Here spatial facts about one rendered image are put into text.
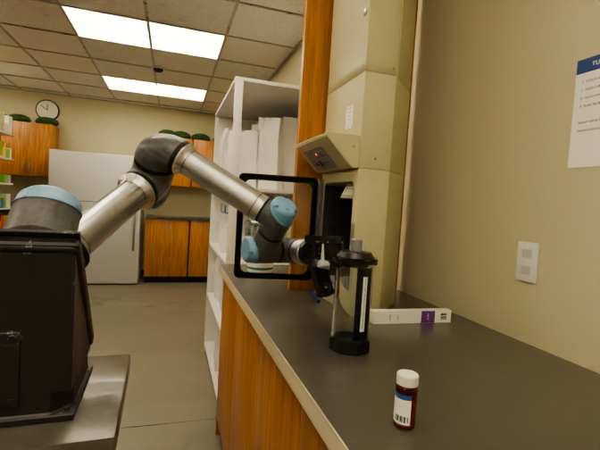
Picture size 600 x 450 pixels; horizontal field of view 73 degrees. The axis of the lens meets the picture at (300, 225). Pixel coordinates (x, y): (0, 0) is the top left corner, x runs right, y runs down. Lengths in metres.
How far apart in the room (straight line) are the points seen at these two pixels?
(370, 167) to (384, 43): 0.39
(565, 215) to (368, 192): 0.53
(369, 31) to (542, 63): 0.50
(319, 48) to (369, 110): 0.48
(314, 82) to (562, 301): 1.12
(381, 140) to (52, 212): 0.93
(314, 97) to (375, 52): 0.38
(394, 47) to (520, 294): 0.85
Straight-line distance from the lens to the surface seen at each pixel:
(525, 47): 1.47
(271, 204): 1.06
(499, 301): 1.42
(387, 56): 1.41
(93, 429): 0.72
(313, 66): 1.69
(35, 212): 0.85
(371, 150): 1.31
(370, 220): 1.30
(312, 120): 1.64
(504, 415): 0.85
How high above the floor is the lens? 1.29
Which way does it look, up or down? 3 degrees down
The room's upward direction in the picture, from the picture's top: 4 degrees clockwise
